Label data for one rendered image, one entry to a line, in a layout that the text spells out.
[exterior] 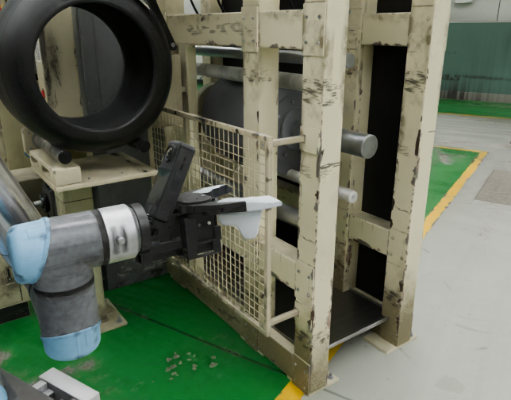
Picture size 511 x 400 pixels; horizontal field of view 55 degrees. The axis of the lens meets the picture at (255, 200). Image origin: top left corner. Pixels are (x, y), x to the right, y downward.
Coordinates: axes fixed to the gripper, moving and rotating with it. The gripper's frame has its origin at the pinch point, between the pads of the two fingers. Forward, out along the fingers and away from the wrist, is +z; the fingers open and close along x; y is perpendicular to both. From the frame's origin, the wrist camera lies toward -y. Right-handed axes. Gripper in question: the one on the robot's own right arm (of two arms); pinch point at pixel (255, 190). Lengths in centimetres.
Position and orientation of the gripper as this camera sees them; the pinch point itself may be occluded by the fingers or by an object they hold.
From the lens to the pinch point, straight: 77.0
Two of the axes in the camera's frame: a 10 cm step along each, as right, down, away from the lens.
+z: 8.5, -1.7, 5.0
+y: 0.7, 9.7, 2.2
